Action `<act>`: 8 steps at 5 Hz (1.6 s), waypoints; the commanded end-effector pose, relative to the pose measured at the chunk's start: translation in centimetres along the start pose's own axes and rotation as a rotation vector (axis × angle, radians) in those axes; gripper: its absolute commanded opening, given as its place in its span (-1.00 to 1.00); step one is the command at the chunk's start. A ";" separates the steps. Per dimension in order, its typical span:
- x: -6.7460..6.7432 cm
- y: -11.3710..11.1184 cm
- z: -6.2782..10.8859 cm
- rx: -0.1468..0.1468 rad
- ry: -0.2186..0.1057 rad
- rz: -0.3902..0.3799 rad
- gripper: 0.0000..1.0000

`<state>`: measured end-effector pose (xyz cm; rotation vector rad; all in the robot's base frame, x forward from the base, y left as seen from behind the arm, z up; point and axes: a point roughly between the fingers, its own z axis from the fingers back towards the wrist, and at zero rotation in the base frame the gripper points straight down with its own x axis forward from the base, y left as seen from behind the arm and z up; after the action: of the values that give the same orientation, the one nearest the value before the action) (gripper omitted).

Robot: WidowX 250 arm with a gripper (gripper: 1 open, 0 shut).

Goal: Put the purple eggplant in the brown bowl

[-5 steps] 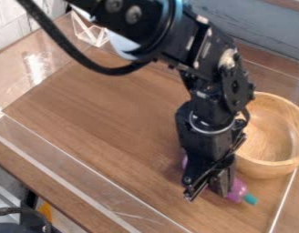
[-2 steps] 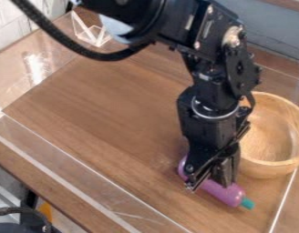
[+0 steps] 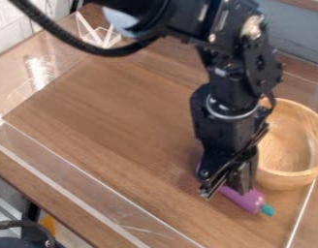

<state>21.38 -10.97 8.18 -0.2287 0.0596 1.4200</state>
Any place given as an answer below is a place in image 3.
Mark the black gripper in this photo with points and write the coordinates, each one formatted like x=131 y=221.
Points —
x=229 y=138

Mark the purple toy eggplant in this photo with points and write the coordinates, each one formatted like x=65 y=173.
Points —
x=252 y=202

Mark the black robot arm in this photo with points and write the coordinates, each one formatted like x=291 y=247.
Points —
x=232 y=105

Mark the brown wooden bowl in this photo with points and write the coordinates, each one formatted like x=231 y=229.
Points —
x=288 y=163

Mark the clear acrylic front wall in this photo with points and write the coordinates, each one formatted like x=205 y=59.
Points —
x=107 y=219

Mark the black clamp with cable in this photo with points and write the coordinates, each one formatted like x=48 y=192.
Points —
x=35 y=236

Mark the clear acrylic corner bracket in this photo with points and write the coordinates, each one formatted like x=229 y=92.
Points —
x=102 y=37

